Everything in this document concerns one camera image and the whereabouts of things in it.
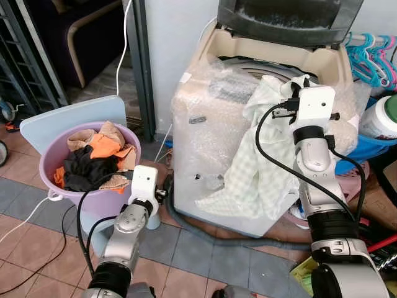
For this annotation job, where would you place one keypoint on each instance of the green white checked cloth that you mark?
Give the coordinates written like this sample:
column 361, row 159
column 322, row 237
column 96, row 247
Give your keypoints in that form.
column 260, row 167

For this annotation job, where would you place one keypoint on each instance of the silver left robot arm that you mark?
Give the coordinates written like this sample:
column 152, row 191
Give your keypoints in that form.
column 124, row 236

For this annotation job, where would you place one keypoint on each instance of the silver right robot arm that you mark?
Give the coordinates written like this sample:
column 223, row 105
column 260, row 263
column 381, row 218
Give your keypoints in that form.
column 322, row 205

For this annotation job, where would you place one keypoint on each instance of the beige top-load washing machine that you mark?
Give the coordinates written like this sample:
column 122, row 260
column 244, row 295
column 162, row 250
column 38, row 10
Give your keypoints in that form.
column 205, row 143

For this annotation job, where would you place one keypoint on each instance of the teal plastic clothes hanger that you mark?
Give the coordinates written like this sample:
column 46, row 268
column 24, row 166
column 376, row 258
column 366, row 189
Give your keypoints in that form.
column 363, row 59

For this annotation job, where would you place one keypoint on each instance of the pink plastic clothes hanger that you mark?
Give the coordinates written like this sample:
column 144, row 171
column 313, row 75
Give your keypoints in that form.
column 391, row 59

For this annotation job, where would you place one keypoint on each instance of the clear bubble wrap sheet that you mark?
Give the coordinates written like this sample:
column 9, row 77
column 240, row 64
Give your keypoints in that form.
column 223, row 87

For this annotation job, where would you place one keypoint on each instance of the orange garment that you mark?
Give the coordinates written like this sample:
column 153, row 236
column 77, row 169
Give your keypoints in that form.
column 105, row 146

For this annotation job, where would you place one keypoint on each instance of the beige towel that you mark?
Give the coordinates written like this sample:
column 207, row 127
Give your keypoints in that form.
column 111, row 130

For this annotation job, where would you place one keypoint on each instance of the white jar with green lid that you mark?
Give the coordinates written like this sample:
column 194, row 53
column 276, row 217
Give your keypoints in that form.
column 378, row 118

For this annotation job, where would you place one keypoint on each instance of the black garment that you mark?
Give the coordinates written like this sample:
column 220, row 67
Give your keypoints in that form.
column 84, row 171

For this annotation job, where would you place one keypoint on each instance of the blue plastic basin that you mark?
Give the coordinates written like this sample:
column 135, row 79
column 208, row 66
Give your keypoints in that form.
column 363, row 152

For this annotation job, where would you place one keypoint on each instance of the pink plastic stool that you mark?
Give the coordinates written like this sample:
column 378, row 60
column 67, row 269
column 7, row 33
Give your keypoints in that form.
column 356, row 180

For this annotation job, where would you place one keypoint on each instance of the grey robot left leg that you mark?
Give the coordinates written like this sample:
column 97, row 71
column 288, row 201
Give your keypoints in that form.
column 141, row 292

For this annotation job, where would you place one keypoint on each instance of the grey robot leg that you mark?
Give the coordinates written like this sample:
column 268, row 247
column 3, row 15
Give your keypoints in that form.
column 234, row 293
column 141, row 292

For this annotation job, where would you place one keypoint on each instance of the purple plastic basin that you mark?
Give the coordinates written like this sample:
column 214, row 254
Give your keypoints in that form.
column 49, row 167

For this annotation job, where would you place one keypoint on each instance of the grey robot right leg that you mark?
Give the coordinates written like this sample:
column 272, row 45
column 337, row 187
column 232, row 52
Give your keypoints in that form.
column 234, row 293

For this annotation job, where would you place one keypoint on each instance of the black and red tool case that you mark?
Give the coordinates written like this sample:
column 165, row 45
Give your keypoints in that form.
column 378, row 226

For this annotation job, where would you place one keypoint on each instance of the yellow green plastic container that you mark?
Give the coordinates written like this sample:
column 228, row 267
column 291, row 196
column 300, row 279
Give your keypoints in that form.
column 304, row 273

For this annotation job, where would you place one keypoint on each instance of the small grey wheel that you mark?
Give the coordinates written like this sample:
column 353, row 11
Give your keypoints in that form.
column 5, row 110

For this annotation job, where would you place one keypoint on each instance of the dark purple armchair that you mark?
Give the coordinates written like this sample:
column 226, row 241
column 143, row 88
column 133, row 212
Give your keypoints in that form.
column 56, row 31

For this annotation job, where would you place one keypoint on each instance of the dark metal rack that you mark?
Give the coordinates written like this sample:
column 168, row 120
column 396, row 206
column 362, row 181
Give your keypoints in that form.
column 25, row 56

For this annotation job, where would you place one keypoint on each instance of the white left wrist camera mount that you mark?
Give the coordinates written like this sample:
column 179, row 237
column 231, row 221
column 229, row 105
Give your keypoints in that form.
column 144, row 183

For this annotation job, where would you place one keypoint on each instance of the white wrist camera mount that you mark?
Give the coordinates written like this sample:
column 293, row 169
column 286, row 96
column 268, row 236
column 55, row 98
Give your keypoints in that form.
column 316, row 105
column 144, row 183

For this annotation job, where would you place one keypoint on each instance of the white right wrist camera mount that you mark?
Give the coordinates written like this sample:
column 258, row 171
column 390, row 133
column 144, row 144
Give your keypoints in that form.
column 316, row 105

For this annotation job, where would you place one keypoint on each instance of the dark grey door frame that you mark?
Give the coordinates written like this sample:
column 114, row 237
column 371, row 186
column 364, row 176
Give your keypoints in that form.
column 139, row 62

